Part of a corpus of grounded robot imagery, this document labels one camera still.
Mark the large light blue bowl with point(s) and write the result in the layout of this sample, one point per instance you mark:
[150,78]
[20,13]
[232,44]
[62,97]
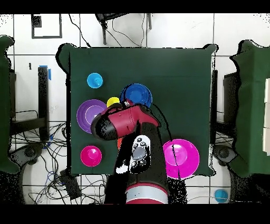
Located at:
[122,95]

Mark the small dark blue bowl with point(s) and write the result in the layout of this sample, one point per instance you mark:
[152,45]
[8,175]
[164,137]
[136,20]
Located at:
[138,94]

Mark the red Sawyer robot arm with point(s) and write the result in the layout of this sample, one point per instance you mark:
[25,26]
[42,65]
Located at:
[126,122]

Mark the yellow cup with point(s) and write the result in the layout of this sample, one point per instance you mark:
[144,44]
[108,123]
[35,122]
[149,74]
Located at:
[112,101]

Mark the light blue cup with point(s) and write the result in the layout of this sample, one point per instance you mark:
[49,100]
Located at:
[95,80]

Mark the dark green tablecloth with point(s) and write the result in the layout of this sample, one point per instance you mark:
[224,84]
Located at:
[126,61]

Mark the purple bowl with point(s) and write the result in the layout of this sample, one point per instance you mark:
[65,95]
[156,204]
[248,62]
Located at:
[86,116]

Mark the small crimson bowl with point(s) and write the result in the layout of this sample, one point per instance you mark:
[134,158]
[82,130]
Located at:
[91,156]

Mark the black tripod stand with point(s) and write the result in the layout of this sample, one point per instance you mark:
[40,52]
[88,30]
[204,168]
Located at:
[104,29]

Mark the large pink bowl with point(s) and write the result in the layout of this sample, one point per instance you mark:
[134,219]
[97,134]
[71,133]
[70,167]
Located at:
[183,158]

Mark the blue tape strip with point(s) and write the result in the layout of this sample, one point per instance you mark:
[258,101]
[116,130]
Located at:
[49,74]

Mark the black power strip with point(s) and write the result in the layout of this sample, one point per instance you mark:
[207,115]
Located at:
[70,186]

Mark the side table with green cloth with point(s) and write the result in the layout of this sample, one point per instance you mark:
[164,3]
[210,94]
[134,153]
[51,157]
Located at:
[4,105]
[253,105]

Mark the blue disc on floor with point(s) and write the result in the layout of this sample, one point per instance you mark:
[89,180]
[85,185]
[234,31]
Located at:
[221,196]

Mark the white boxes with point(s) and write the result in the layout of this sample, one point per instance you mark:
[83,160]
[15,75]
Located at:
[267,116]

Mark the black metal frame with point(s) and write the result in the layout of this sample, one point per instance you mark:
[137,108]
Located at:
[43,101]
[230,95]

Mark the dark square floor frame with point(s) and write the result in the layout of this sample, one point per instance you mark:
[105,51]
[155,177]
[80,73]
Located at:
[60,27]

